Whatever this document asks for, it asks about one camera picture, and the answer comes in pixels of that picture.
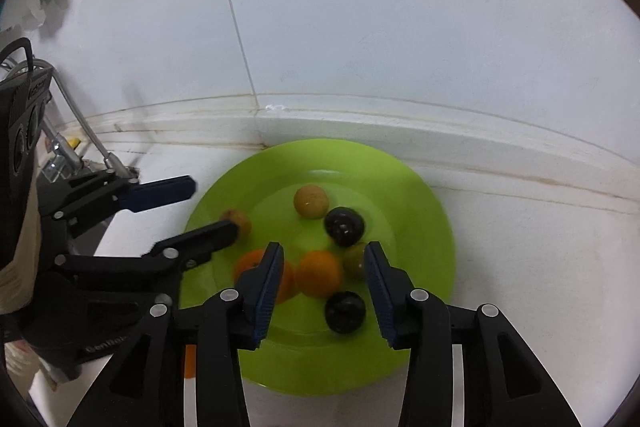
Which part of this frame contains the brown kiwi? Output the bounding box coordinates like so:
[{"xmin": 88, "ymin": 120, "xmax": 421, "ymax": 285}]
[
  {"xmin": 220, "ymin": 208, "xmax": 252, "ymax": 239},
  {"xmin": 293, "ymin": 185, "xmax": 329, "ymax": 219}
]

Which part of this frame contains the green tangerine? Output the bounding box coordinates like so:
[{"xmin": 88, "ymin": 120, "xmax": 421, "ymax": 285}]
[{"xmin": 342, "ymin": 243, "xmax": 371, "ymax": 279}]

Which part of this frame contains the dark plum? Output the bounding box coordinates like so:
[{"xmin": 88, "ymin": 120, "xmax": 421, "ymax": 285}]
[
  {"xmin": 323, "ymin": 206, "xmax": 366, "ymax": 248},
  {"xmin": 324, "ymin": 291, "xmax": 368, "ymax": 334}
]

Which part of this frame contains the green plate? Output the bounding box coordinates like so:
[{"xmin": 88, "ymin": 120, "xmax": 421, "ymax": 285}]
[{"xmin": 177, "ymin": 138, "xmax": 456, "ymax": 395}]

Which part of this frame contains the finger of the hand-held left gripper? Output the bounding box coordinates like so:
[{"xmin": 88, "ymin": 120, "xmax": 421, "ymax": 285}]
[
  {"xmin": 37, "ymin": 169, "xmax": 196, "ymax": 238},
  {"xmin": 55, "ymin": 221, "xmax": 240, "ymax": 290}
]

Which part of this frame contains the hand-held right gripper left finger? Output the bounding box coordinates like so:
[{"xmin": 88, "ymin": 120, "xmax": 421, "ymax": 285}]
[{"xmin": 67, "ymin": 242, "xmax": 285, "ymax": 427}]

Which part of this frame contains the thin gooseneck faucet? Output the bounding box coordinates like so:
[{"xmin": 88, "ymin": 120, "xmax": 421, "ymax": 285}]
[{"xmin": 35, "ymin": 59, "xmax": 142, "ymax": 182}]

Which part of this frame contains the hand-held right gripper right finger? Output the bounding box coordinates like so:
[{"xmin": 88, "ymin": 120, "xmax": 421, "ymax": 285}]
[{"xmin": 364, "ymin": 241, "xmax": 581, "ymax": 427}]

